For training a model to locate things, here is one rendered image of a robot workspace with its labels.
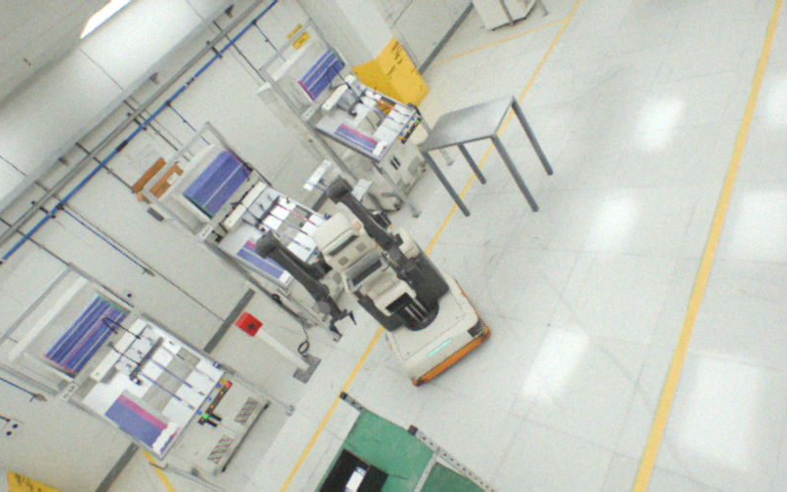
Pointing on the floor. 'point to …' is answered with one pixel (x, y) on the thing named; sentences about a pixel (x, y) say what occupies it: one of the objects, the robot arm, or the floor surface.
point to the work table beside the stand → (456, 135)
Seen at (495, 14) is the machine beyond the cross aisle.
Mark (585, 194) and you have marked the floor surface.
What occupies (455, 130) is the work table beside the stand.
